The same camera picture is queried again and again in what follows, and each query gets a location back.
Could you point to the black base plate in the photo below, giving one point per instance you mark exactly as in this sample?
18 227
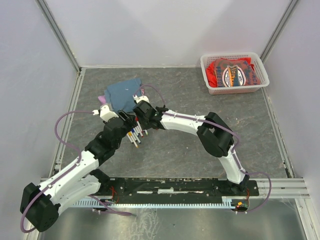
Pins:
121 186

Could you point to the blue cloth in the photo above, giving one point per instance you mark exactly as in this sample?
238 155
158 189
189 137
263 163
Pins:
120 95

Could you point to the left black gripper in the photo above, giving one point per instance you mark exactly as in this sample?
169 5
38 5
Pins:
126 124

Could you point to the red printed cloth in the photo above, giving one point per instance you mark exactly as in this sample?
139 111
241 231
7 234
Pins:
226 73

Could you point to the yellow cap marker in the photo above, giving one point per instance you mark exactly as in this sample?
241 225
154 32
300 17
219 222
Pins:
132 139

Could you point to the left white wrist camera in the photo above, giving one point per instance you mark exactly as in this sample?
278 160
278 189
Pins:
105 113

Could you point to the pink cloth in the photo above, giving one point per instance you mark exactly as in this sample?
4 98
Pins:
102 99

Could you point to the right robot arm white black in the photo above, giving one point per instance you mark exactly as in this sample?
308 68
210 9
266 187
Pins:
215 136

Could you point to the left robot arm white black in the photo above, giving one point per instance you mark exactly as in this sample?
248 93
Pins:
42 204

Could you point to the aluminium rail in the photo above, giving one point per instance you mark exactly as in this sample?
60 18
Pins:
283 188

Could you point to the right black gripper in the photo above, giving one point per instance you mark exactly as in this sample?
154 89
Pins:
145 126

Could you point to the white plastic basket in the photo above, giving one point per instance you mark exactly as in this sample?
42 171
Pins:
260 70

